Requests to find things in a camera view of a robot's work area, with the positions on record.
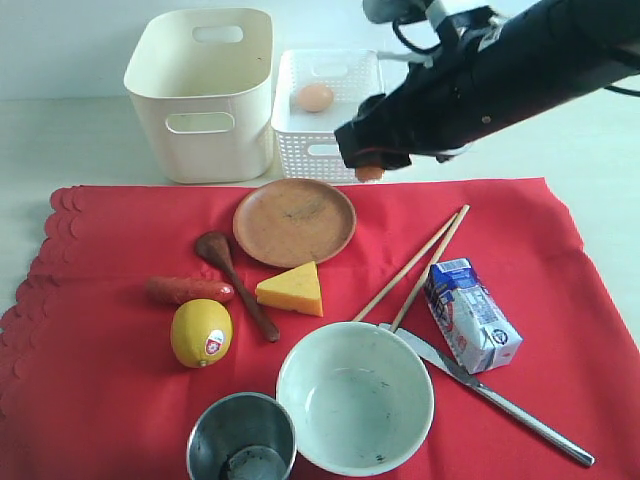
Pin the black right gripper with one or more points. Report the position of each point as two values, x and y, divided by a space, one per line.
441 105

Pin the orange fried nugget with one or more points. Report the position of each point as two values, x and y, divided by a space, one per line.
369 173

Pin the brown egg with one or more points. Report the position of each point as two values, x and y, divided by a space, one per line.
315 98

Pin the yellow cheese wedge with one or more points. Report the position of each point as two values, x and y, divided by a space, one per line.
297 289

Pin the blue white milk carton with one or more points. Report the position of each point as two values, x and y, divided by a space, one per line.
479 335

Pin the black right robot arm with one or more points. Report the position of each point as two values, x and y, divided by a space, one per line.
551 53

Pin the white perforated plastic basket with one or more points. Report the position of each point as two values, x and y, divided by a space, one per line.
306 141

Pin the left wooden chopstick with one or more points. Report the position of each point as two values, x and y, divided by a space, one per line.
404 270

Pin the brown round plate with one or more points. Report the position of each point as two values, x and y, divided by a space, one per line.
289 222

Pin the cream plastic bin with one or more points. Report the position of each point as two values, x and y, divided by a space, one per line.
200 83

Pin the dark wooden spoon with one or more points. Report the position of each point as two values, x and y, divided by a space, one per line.
213 247

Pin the silver table knife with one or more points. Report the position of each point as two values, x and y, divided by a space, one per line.
439 359

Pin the yellow lemon with sticker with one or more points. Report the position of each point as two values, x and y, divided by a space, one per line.
201 333

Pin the pale green bowl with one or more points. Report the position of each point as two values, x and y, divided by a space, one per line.
360 399

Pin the red sausage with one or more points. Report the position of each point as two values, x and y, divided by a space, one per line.
177 291

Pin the red scalloped cloth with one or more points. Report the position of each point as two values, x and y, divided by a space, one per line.
90 388

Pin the stainless steel cup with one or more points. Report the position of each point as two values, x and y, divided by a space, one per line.
246 435

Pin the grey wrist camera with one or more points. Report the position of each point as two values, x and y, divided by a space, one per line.
400 11

